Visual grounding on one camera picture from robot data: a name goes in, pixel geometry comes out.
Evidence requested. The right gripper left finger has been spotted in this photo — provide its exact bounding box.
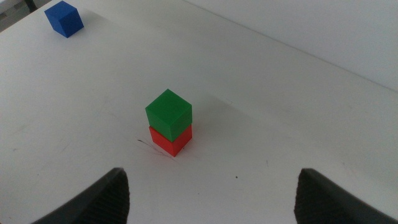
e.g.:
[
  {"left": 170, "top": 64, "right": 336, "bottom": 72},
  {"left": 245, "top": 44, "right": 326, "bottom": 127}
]
[{"left": 30, "top": 167, "right": 131, "bottom": 224}]

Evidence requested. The blue cube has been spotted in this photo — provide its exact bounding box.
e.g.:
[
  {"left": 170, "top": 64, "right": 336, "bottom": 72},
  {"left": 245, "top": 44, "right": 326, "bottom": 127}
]
[{"left": 44, "top": 0, "right": 85, "bottom": 39}]

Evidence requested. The red cube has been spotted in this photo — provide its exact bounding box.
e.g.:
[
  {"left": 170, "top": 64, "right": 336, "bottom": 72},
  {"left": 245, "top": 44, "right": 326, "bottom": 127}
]
[{"left": 148, "top": 123, "right": 193, "bottom": 158}]

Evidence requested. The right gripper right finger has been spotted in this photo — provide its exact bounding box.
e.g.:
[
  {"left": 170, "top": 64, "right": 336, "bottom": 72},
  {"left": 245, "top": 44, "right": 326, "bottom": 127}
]
[{"left": 293, "top": 167, "right": 390, "bottom": 224}]

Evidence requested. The green cube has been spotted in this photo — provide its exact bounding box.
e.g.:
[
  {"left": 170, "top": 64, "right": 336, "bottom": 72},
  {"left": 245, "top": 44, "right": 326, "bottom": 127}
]
[{"left": 144, "top": 88, "right": 193, "bottom": 143}]

